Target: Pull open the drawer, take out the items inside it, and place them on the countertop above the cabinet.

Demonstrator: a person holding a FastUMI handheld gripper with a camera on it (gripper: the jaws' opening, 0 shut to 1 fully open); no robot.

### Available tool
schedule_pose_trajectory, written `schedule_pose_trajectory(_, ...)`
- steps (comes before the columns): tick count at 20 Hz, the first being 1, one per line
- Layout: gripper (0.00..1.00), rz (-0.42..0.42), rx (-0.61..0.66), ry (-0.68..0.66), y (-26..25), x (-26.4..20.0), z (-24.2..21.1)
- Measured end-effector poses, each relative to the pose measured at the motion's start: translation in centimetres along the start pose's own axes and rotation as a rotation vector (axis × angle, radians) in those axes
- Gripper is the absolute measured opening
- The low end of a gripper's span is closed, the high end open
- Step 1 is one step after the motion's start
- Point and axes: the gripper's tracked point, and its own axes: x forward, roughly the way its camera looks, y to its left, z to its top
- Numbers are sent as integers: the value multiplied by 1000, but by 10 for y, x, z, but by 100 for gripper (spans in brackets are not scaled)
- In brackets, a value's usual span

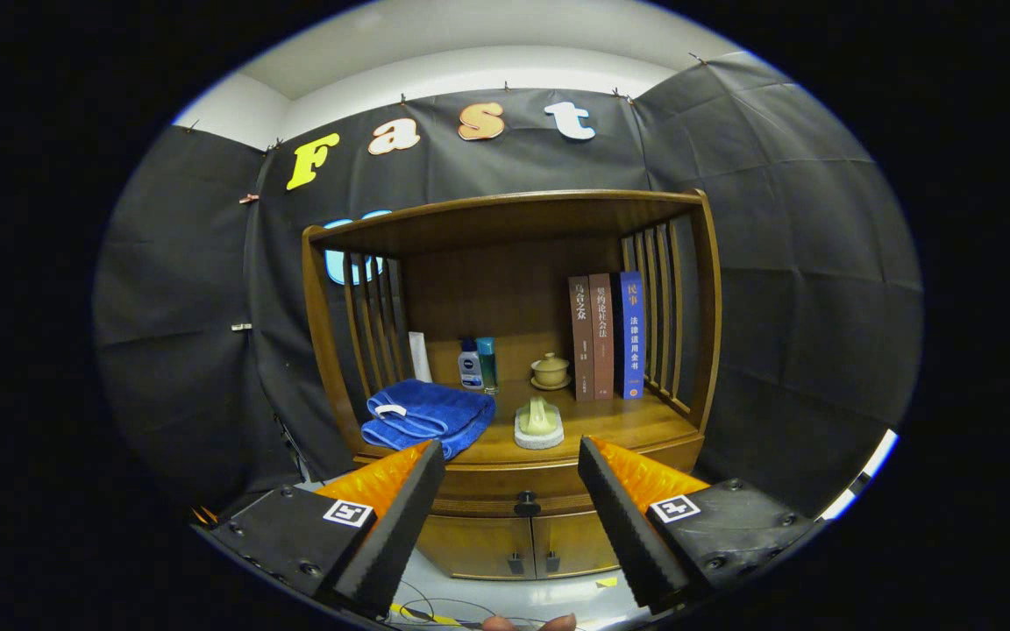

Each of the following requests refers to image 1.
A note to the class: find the black backdrop cloth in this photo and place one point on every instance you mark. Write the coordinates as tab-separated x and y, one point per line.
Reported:
777	263

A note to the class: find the reddish brown book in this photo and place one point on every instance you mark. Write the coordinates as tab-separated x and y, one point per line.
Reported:
602	337

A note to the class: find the dark brown book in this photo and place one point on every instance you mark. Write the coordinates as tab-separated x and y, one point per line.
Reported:
581	342

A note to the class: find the white bottle with blue cap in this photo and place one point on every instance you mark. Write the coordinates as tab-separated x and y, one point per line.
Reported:
470	372

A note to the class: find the pale green scrubbing brush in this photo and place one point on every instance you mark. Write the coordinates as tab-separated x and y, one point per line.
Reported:
538	425

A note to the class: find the beige lidded teacup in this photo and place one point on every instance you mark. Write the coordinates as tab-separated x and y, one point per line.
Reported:
551	372

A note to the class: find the blue folded towel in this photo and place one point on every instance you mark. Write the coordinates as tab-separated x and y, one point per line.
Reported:
435	416

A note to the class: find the wooden cabinet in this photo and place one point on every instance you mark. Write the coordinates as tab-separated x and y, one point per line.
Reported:
505	298

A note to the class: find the wooden cabinet door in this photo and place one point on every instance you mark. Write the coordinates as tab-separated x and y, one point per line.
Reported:
470	548
575	543

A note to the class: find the wooden countertop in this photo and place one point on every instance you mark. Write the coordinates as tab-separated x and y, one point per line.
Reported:
610	425

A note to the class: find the teal bottle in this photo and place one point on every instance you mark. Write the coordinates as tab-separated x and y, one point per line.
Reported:
487	366

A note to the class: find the blue book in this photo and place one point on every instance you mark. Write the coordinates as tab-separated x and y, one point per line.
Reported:
632	337

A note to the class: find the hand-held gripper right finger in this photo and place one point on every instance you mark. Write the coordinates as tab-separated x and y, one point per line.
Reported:
626	526

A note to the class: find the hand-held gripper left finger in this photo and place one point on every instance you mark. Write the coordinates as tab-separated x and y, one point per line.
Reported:
400	526

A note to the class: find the white tube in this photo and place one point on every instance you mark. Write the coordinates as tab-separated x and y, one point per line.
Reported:
420	358

